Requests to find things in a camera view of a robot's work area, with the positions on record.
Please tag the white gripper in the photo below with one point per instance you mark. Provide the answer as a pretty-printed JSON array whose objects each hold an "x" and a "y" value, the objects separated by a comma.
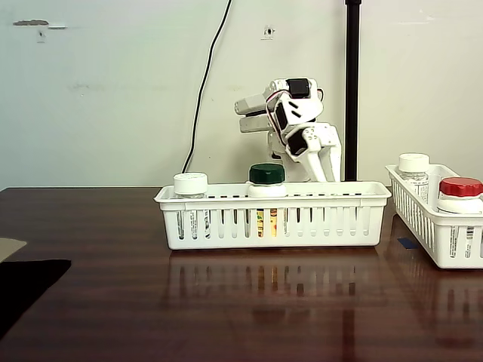
[{"x": 321, "y": 142}]

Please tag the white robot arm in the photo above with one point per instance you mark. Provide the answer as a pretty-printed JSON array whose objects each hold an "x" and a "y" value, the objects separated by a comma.
[{"x": 298, "y": 109}]

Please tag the white plastic basket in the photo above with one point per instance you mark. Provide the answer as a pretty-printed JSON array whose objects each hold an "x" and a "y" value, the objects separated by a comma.
[
  {"x": 415, "y": 218},
  {"x": 339, "y": 190}
]

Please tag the green-capped bottle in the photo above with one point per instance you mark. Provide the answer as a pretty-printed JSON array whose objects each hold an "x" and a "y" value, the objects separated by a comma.
[{"x": 267, "y": 175}]

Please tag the red-capped bottle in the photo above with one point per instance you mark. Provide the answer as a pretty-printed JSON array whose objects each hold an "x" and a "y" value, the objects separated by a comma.
[{"x": 460, "y": 190}]

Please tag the black vertical pole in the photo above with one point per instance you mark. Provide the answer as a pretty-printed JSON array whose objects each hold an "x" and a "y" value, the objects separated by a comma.
[{"x": 352, "y": 94}]

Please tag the blue tape strip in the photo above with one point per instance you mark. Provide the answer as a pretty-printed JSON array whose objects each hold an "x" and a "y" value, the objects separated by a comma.
[{"x": 407, "y": 243}]

